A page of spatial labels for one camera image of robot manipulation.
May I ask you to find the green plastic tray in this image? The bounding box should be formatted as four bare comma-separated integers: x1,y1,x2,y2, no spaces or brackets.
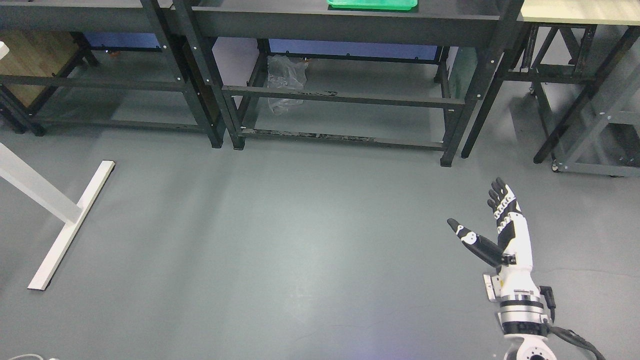
326,0,419,11

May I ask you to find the clear plastic bag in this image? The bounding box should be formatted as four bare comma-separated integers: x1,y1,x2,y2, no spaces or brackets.
267,55,309,116

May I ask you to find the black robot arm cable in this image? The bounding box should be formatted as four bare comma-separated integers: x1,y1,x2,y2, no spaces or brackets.
539,285,607,360

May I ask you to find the black metal left shelf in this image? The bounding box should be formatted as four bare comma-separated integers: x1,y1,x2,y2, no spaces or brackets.
1,0,226,148

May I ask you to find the white table leg base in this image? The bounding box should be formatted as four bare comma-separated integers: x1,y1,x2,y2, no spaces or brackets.
0,145,115,291

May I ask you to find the grey metal right rack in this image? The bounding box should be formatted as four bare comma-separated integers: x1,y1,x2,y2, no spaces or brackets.
461,0,640,177

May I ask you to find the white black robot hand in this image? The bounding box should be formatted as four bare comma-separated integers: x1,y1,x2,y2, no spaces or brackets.
446,177,541,299

